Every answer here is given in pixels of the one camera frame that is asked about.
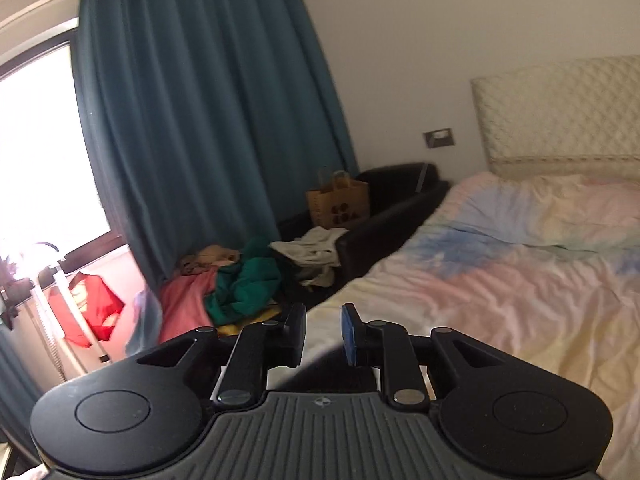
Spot blue curtain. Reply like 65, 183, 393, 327
72, 0, 359, 292

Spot white cloth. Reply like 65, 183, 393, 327
269, 226, 350, 288

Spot yellow cloth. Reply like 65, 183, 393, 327
215, 310, 282, 337

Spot tan cloth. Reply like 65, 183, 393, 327
179, 245, 242, 277

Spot pale blue cloth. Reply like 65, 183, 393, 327
125, 287, 163, 357

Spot black pants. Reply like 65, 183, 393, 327
292, 342, 379, 393

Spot green cloth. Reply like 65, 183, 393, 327
204, 236, 283, 326

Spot brown paper bag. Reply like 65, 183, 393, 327
306, 170, 371, 229

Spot pink cloth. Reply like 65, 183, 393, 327
159, 272, 222, 344

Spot white drying rack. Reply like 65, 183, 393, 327
0, 242, 115, 378

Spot cream quilted headboard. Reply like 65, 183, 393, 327
470, 55, 640, 182

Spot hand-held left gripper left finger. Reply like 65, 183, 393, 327
135, 302, 307, 407

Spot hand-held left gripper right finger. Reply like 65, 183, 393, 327
340, 304, 507, 407

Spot red garment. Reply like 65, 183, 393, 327
47, 271, 126, 349

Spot black framed window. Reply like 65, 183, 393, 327
0, 20, 132, 281

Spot bed with pastel sheet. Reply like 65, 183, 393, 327
300, 170, 640, 480

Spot black armchair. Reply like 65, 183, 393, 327
277, 161, 451, 307

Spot wall socket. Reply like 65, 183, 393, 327
422, 128, 457, 149

